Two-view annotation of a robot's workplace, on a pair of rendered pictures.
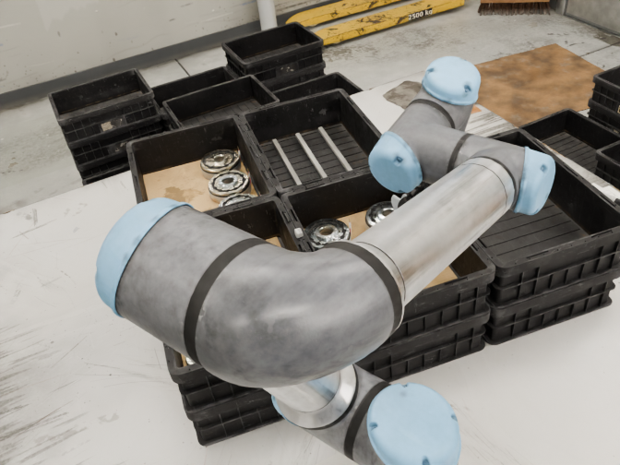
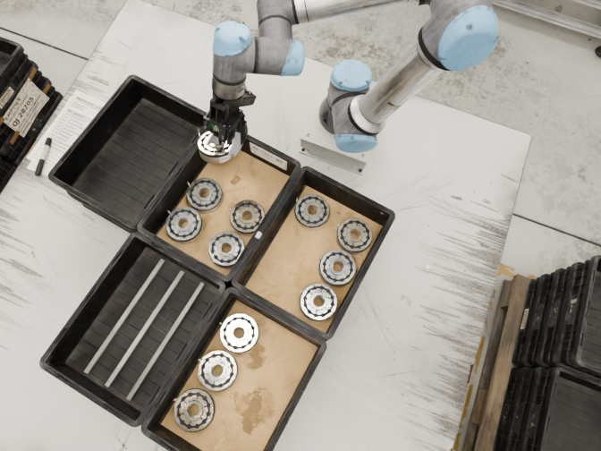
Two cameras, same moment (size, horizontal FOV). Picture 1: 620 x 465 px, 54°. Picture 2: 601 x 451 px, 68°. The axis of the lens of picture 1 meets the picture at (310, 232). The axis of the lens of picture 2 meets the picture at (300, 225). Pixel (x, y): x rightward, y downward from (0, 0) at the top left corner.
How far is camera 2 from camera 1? 123 cm
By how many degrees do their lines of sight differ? 65
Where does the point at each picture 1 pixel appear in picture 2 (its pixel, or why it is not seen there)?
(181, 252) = not seen: outside the picture
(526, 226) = (137, 151)
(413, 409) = (348, 74)
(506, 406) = (252, 130)
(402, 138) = (291, 44)
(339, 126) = (71, 360)
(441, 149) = (286, 25)
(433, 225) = not seen: outside the picture
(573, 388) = not seen: hidden behind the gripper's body
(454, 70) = (232, 29)
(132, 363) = (372, 324)
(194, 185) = (231, 411)
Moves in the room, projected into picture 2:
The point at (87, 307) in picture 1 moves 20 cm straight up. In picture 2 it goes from (365, 404) to (379, 412)
